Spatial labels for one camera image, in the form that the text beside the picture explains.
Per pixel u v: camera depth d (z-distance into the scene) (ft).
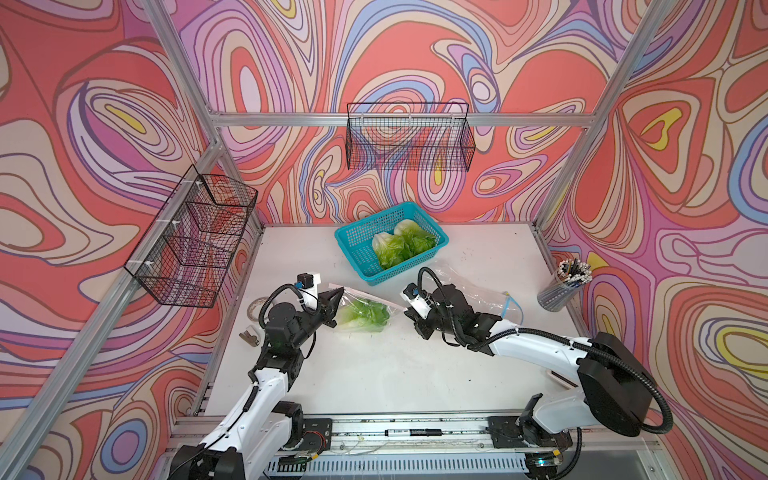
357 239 3.65
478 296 3.13
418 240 3.39
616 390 1.37
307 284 2.24
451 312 2.08
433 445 2.38
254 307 3.06
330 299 2.41
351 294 2.58
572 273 2.76
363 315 2.64
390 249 3.27
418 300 2.35
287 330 1.98
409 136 3.15
